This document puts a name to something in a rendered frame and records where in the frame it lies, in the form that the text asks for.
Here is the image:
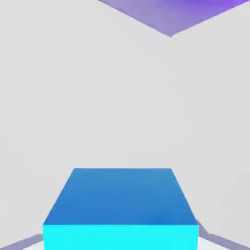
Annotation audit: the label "small blue cube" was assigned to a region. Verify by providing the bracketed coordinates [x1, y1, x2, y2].
[42, 167, 200, 250]

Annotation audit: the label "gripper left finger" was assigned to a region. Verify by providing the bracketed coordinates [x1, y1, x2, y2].
[0, 233, 44, 250]

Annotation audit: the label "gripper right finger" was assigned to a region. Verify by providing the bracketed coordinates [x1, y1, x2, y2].
[196, 220, 250, 250]

